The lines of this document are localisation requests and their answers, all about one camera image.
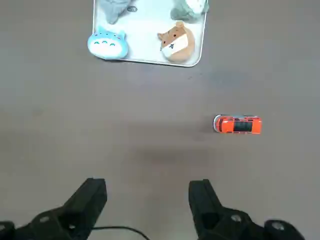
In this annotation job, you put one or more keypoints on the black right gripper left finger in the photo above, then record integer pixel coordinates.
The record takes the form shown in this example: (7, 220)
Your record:
(75, 212)

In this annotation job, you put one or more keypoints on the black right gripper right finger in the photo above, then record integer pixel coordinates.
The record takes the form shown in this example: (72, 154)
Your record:
(212, 215)

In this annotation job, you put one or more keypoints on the round light blue plush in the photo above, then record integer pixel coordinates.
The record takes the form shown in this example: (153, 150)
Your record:
(107, 45)

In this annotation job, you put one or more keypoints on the brown hamster plush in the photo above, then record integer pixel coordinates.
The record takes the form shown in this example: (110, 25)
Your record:
(178, 43)

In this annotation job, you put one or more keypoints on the cream plastic tray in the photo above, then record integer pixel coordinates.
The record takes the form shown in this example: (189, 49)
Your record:
(147, 30)

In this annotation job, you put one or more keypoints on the grey-green plush animal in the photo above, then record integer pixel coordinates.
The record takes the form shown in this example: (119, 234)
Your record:
(186, 11)

